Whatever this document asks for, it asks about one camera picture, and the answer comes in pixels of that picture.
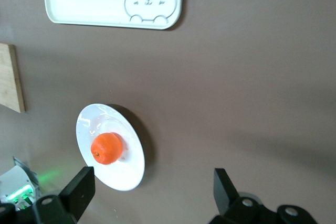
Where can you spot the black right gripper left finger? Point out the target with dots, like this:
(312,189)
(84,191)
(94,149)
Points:
(78,192)

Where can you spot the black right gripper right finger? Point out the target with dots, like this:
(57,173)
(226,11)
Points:
(225,192)

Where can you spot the white round plate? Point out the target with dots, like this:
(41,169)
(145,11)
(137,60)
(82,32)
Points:
(126,171)

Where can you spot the orange fruit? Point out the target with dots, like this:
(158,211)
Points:
(106,148)

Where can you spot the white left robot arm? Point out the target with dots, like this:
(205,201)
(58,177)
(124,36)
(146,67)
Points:
(13,179)

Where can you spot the wooden cutting board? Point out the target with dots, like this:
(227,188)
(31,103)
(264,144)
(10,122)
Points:
(9,77)

